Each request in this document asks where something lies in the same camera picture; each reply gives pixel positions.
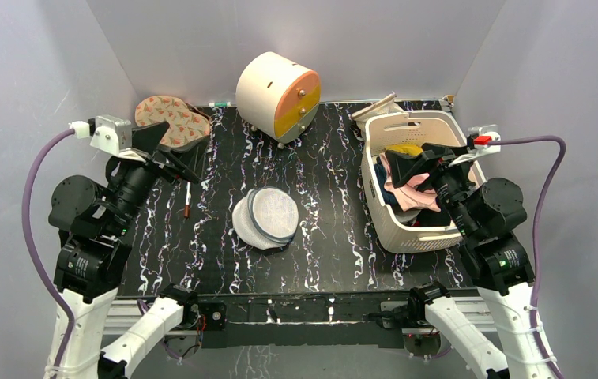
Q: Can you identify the dark blue garment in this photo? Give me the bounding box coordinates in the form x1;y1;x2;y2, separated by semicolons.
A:
374;157;399;207

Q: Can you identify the yellow garment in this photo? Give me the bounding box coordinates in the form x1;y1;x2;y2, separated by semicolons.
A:
386;144;423;157

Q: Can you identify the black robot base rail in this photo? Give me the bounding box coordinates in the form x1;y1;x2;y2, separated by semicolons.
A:
149;290;443;351

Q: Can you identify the pink bra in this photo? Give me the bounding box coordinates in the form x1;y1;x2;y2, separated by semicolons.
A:
379;154;440;212

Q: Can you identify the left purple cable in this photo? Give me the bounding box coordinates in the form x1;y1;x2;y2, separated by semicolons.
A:
21;128;77;379

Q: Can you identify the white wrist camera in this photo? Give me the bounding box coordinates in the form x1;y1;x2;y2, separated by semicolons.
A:
449;124;501;167
69;115;132;156

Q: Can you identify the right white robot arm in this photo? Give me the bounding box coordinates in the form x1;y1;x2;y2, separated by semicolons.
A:
366;135;562;378

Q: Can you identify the cream perforated laundry basket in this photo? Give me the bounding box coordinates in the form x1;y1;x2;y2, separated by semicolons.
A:
361;111;466;253

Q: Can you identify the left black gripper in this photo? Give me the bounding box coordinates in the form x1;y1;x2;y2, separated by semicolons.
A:
107;120;209;234

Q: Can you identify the beige-trimmed mesh laundry bag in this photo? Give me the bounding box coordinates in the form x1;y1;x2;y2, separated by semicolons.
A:
350;92;404;131

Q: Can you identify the white mesh bra laundry bag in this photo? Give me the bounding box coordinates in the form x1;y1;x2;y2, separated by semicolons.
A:
231;187;299;250

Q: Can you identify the floral mesh laundry bag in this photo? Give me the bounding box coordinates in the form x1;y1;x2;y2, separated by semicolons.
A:
134;95;212;148

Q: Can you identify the red white pen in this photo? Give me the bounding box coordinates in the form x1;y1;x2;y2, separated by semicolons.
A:
183;182;192;219

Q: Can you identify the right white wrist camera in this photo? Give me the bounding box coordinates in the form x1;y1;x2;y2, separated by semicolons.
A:
449;124;501;167

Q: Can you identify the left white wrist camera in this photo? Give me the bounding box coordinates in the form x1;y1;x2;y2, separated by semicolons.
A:
69;115;132;156

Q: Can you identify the black garment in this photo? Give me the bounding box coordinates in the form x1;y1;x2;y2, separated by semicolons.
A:
413;209;452;227

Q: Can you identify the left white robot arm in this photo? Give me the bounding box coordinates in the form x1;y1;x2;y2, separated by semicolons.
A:
44;116;210;378

